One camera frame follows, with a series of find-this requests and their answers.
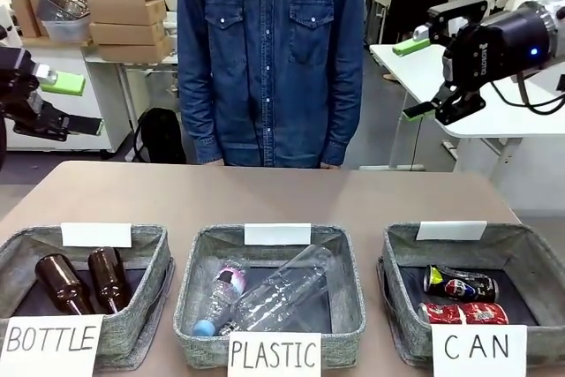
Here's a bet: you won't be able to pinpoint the grey fabric basket bottle label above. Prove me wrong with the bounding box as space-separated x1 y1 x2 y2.
0 222 174 372

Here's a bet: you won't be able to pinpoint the paper label reading can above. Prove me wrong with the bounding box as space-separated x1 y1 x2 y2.
431 324 529 377

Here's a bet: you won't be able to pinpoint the large clear plastic bottle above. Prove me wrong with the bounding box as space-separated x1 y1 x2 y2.
222 243 335 334

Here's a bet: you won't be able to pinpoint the small plastic bottle blue cap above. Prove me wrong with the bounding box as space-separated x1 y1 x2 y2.
192 264 252 336

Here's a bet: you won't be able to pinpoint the black backpack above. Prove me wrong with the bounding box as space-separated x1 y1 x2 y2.
132 107 187 165

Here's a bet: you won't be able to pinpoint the small brown cardboard box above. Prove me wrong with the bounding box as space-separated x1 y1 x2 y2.
11 0 49 38

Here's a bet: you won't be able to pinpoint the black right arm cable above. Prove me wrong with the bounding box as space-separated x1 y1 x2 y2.
489 70 565 116

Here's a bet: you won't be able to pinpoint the paper label reading bottle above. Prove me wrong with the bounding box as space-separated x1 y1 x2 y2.
0 313 106 377

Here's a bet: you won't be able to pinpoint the grey plastic bin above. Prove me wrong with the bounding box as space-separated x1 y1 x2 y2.
42 17 94 42

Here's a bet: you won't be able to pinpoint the brown glass bottle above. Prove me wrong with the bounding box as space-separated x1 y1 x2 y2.
34 253 94 316
87 246 132 315

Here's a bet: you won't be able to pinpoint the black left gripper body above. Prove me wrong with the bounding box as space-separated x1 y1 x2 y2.
0 47 41 124

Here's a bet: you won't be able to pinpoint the person in denim shirt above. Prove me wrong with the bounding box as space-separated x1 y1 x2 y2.
175 0 366 170

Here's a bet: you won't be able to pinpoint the crushed blue cola can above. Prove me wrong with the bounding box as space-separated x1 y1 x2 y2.
422 264 500 301

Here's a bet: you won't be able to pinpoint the black wire mesh basket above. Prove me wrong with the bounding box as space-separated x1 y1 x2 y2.
36 0 89 23

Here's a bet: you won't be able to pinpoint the grey fabric basket can label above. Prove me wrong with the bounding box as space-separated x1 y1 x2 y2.
377 222 565 369

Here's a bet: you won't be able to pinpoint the flat closed cardboard box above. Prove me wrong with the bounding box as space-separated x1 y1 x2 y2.
89 18 169 46
96 35 174 63

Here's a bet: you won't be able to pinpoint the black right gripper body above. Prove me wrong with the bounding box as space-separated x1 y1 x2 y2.
443 1 553 87

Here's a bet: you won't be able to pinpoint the paper label reading plastic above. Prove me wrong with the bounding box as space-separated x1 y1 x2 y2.
227 331 322 377

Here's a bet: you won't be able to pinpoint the crushed red can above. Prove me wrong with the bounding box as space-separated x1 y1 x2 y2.
417 301 509 326

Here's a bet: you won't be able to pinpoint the grey fabric basket plastic label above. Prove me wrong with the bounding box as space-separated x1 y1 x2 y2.
173 222 367 370

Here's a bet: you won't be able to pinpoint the blank white card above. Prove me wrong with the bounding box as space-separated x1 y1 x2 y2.
415 220 488 242
244 222 313 246
60 221 132 249

